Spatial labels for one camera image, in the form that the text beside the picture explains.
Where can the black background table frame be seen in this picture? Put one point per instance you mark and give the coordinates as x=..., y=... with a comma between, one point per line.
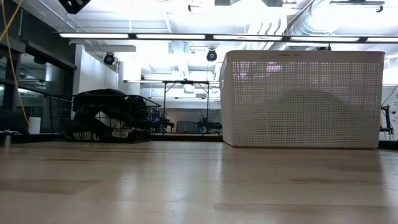
x=186, y=82

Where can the long ceiling light rail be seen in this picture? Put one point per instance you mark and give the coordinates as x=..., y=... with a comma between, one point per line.
x=208, y=36

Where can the white plastic laundry basket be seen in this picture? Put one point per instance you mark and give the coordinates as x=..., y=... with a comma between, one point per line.
x=301, y=109

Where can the black shorts white lettering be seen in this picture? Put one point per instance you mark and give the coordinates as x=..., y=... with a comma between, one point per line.
x=102, y=102

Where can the white cup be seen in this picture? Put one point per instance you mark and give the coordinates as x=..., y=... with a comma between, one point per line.
x=34, y=126

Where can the black metal table frame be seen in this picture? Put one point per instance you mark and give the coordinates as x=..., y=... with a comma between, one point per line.
x=186, y=137

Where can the black round ceiling device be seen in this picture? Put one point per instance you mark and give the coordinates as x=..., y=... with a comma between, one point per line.
x=211, y=55
x=109, y=59

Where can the dark background machine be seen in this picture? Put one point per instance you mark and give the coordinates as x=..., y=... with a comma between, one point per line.
x=210, y=125

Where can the black tripod stand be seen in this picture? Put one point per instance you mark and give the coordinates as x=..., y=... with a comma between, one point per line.
x=386, y=115

